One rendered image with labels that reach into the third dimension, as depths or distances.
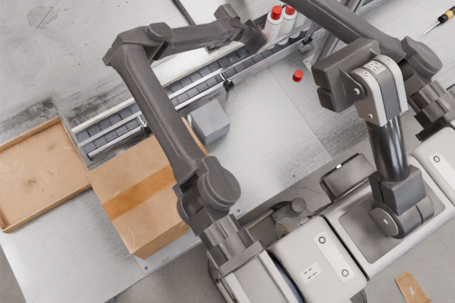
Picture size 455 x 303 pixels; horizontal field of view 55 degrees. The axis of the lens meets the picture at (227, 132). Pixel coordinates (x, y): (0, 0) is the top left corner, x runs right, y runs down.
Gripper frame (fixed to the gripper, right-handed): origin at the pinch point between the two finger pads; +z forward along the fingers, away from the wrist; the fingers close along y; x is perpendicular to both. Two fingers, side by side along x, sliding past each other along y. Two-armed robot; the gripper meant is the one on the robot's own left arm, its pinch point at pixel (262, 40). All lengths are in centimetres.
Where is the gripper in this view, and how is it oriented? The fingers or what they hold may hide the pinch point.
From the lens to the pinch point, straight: 153.4
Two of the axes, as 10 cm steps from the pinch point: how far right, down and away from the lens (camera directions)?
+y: -5.3, -8.1, 2.5
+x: -7.0, 5.9, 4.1
